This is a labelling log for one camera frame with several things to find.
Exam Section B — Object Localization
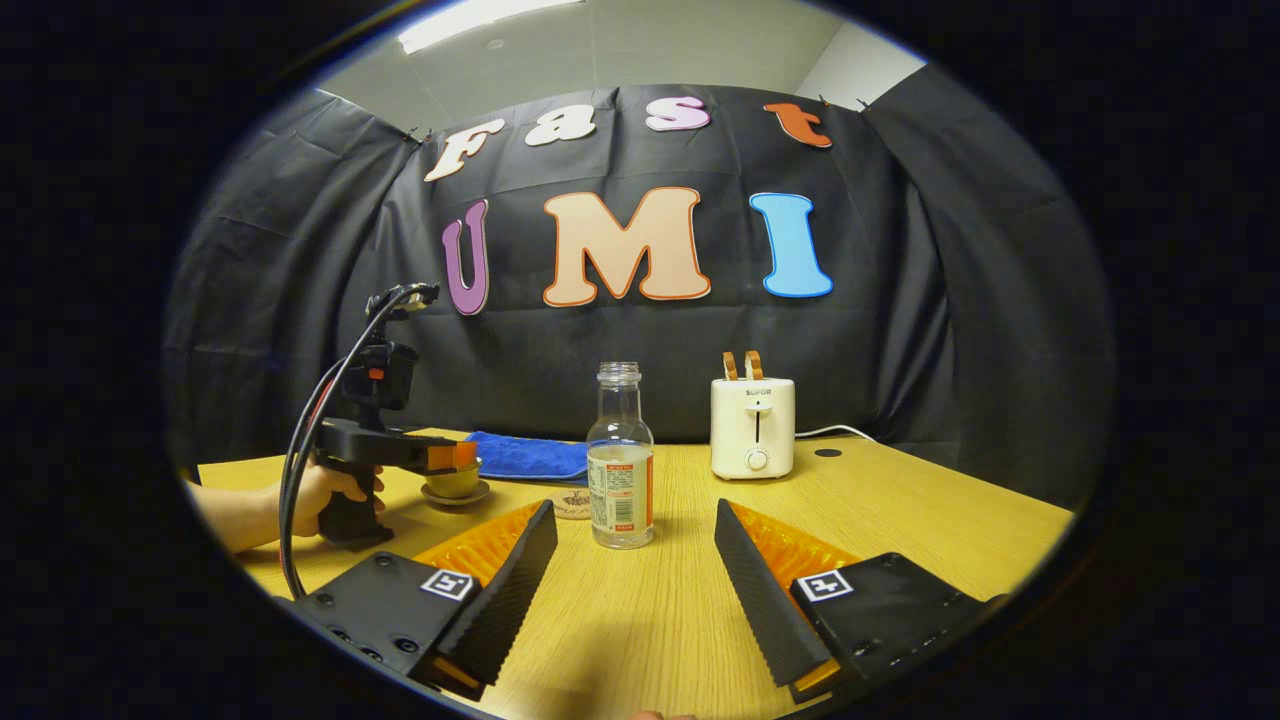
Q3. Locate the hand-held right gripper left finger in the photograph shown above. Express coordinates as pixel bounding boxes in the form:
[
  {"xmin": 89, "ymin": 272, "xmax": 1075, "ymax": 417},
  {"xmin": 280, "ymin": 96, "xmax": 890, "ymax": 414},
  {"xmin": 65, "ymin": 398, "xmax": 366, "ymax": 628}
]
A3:
[{"xmin": 290, "ymin": 498, "xmax": 559, "ymax": 701}]

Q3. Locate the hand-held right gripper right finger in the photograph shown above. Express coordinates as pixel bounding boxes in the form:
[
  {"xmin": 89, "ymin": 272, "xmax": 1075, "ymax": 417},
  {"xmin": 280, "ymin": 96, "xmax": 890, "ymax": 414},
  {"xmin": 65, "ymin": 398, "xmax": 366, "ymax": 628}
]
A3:
[{"xmin": 714, "ymin": 498, "xmax": 1011, "ymax": 704}]

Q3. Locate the cream teacup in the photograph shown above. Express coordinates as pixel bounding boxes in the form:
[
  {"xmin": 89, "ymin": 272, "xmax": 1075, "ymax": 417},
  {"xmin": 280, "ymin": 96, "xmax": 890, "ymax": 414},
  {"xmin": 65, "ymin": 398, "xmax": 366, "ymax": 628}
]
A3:
[{"xmin": 428, "ymin": 465, "xmax": 483, "ymax": 499}]

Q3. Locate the clear glass water bottle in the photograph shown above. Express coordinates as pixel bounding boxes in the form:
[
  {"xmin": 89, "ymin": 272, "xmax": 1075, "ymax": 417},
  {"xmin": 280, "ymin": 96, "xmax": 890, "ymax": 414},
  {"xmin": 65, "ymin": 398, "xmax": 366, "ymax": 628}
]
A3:
[{"xmin": 586, "ymin": 362, "xmax": 656, "ymax": 550}]

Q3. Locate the cream saucer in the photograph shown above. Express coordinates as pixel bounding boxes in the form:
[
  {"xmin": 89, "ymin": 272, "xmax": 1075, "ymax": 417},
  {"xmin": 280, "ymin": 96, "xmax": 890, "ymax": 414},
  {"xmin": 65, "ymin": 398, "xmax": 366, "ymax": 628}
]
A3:
[{"xmin": 420, "ymin": 480, "xmax": 491, "ymax": 507}]

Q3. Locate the blue towel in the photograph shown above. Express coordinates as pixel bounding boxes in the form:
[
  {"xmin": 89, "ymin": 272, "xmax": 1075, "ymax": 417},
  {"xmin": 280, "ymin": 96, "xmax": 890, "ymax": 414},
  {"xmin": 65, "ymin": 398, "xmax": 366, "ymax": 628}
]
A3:
[{"xmin": 465, "ymin": 431, "xmax": 591, "ymax": 483}]

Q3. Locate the white toaster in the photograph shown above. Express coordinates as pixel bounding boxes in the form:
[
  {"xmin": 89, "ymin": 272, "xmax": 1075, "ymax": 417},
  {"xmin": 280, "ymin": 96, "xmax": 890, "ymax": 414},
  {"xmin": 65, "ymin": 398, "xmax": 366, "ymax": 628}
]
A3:
[{"xmin": 711, "ymin": 377, "xmax": 796, "ymax": 481}]

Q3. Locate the black backdrop cloth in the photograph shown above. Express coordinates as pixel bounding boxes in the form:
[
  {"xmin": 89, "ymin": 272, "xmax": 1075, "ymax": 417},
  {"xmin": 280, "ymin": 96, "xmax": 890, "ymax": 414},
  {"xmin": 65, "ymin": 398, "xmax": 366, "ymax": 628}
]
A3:
[{"xmin": 165, "ymin": 85, "xmax": 1106, "ymax": 511}]

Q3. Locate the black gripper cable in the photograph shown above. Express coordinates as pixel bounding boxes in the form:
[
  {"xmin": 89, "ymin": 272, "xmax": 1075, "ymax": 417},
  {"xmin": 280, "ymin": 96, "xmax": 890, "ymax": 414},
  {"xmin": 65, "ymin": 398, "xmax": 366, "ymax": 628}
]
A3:
[{"xmin": 278, "ymin": 288, "xmax": 413, "ymax": 601}]

